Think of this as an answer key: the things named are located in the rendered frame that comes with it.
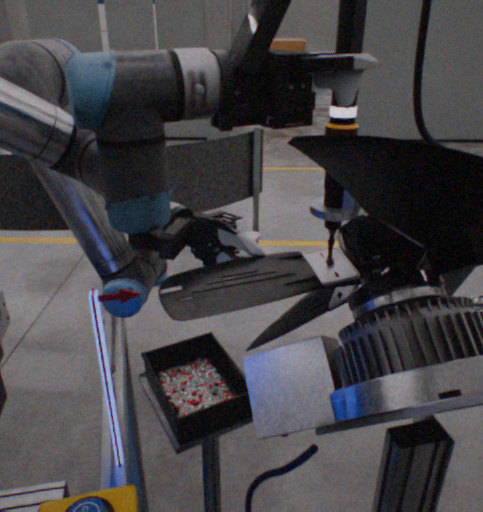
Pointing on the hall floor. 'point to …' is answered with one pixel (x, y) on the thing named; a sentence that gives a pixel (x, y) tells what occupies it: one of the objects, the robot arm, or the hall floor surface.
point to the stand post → (409, 467)
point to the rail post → (136, 429)
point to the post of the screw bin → (211, 475)
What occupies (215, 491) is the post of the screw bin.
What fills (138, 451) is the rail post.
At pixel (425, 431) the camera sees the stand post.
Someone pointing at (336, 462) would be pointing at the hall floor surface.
